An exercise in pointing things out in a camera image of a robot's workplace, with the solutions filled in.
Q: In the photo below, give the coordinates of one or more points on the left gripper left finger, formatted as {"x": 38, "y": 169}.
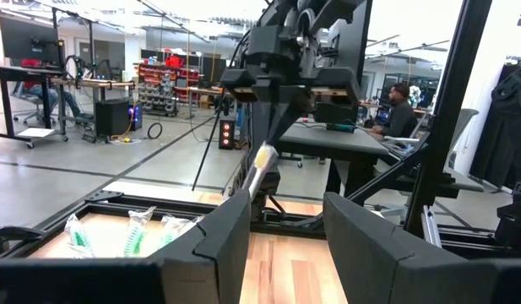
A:
{"x": 213, "y": 262}

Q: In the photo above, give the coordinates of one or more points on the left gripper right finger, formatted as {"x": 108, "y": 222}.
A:
{"x": 378, "y": 266}

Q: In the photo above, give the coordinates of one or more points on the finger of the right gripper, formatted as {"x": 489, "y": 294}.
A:
{"x": 264, "y": 122}
{"x": 296, "y": 112}

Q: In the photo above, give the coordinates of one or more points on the orange toothbrush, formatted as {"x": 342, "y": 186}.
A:
{"x": 262, "y": 162}

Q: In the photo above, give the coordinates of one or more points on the black computer tower red lights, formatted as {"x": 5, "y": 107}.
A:
{"x": 226, "y": 134}

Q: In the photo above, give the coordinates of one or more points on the silver aluminium extrusion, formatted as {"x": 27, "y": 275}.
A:
{"x": 431, "y": 226}

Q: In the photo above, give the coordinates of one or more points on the person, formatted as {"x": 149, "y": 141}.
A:
{"x": 399, "y": 118}
{"x": 49, "y": 95}

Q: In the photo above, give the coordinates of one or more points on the shelf rack with red bins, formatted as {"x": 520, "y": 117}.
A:
{"x": 159, "y": 88}

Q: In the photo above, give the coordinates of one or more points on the black computer tower blue lights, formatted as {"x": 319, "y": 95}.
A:
{"x": 112, "y": 116}

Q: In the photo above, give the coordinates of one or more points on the black standing desk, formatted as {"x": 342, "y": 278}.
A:
{"x": 23, "y": 72}

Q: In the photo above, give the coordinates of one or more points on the black computer monitor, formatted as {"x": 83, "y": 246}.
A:
{"x": 28, "y": 40}

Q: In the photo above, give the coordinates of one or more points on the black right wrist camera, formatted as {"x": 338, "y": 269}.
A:
{"x": 268, "y": 44}

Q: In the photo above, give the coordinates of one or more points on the black aluminium table frame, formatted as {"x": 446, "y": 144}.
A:
{"x": 454, "y": 84}

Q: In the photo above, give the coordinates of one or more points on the black clamp on frame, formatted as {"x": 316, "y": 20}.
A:
{"x": 15, "y": 232}

